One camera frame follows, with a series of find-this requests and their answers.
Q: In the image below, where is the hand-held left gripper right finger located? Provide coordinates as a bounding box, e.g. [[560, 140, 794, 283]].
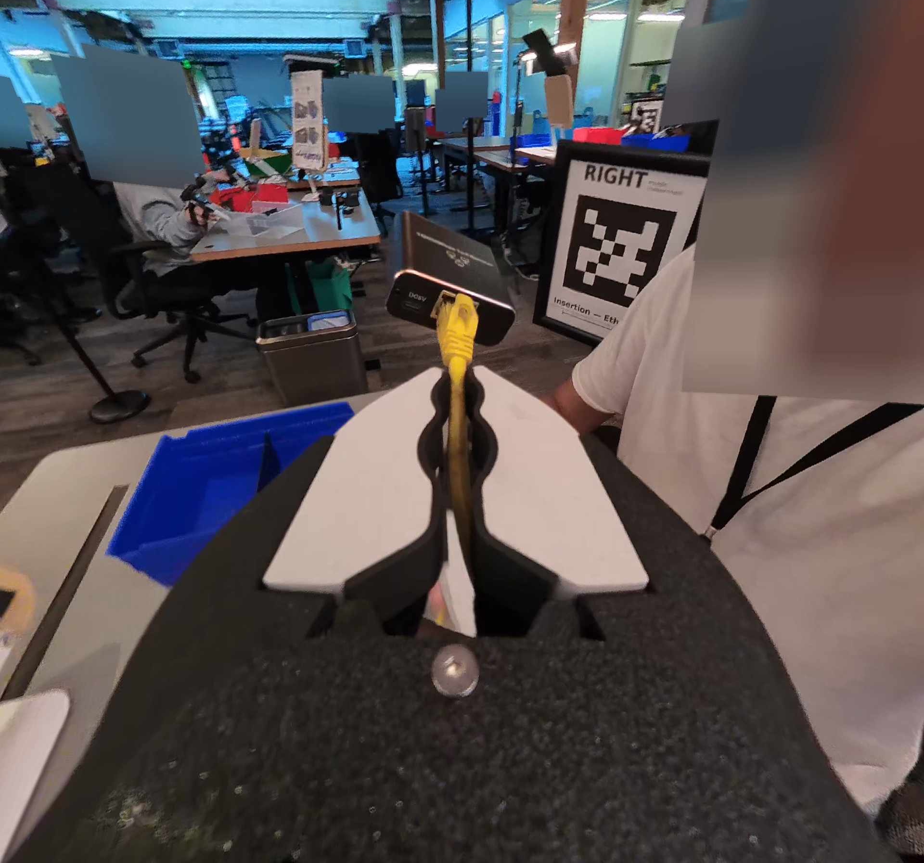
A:
[[469, 365, 651, 636]]

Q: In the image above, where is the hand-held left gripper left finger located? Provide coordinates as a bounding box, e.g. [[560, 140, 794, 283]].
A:
[[262, 365, 450, 636]]

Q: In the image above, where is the blue plastic bin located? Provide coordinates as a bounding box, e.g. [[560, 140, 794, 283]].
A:
[[106, 401, 357, 588]]

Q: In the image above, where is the yellow ethernet cable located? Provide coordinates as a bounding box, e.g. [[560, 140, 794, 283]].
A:
[[435, 291, 482, 569]]

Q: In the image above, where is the black ethernet adapter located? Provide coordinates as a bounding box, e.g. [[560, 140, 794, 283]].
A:
[[385, 209, 518, 348]]

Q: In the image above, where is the person's right forearm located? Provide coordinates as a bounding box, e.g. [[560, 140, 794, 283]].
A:
[[540, 374, 623, 436]]

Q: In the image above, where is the black bin divider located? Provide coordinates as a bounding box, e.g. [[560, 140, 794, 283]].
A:
[[256, 432, 284, 497]]

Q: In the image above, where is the silver trash can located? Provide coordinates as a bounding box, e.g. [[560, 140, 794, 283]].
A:
[[255, 309, 371, 409]]

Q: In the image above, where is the green bag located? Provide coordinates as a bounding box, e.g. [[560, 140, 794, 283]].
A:
[[287, 257, 356, 317]]

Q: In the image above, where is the black framed white sign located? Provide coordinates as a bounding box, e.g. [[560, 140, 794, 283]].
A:
[[532, 140, 713, 346]]

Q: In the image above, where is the black floor stand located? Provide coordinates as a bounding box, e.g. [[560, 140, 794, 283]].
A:
[[39, 257, 154, 425]]

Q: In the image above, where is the wooden work table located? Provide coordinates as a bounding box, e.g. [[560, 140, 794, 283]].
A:
[[189, 184, 382, 265]]

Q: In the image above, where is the black office chair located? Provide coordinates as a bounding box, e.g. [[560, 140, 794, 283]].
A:
[[92, 237, 259, 385]]

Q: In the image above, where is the red plastic bin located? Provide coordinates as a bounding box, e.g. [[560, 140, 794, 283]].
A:
[[218, 183, 291, 214]]

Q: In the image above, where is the hanging printed sheet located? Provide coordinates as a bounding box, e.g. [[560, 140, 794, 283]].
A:
[[289, 70, 331, 172]]

